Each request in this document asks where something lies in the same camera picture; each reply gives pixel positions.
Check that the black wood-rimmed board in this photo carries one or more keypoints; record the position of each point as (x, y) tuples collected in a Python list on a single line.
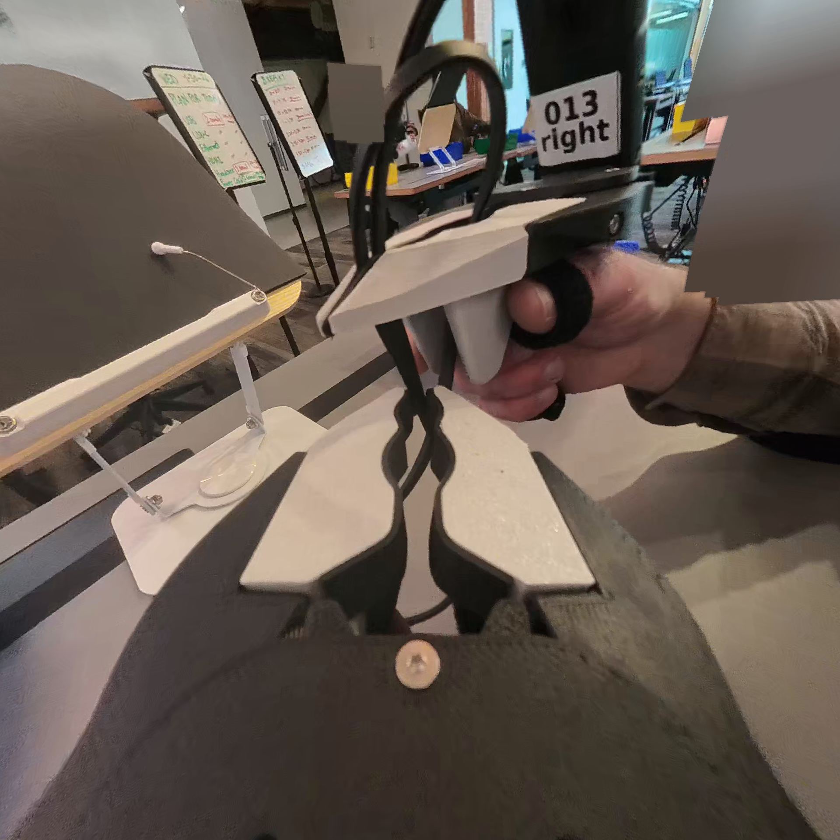
[(92, 223)]

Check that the whiteboard with green writing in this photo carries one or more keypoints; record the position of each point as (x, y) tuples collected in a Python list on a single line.
[(208, 125), (295, 121)]

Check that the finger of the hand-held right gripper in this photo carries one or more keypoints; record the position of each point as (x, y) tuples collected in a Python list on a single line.
[(473, 335), (433, 269)]

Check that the person's right forearm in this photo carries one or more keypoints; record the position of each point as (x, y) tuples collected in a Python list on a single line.
[(775, 368)]

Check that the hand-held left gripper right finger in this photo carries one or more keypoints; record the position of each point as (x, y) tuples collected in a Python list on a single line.
[(512, 519)]

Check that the white rounded pad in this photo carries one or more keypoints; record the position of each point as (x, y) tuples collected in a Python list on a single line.
[(171, 538)]

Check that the wooden desk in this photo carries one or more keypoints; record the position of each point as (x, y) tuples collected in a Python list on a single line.
[(433, 171)]

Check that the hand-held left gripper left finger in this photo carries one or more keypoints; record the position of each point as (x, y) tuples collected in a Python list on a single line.
[(328, 519)]

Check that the yellow bin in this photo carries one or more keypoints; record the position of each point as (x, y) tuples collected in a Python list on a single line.
[(387, 175)]

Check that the person's right hand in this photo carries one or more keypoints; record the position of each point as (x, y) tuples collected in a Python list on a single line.
[(643, 322)]

